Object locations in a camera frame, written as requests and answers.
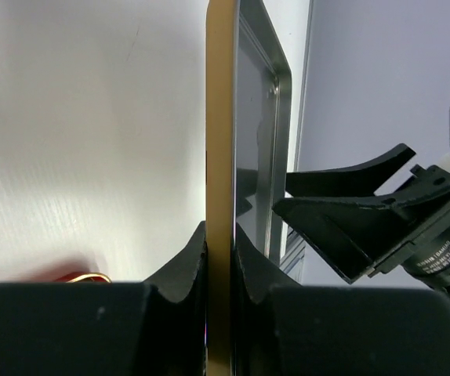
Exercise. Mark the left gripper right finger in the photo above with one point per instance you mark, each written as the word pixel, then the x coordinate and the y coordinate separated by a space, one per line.
pixel 284 328

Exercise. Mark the red rectangular tray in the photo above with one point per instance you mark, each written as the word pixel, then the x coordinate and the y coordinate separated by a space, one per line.
pixel 81 276

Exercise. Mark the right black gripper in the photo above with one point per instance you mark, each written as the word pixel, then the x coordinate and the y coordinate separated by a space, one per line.
pixel 357 234

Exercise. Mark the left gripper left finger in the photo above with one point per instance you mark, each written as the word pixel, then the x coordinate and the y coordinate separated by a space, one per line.
pixel 153 327

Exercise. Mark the silver tin lid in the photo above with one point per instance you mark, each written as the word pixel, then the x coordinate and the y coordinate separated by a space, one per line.
pixel 248 98

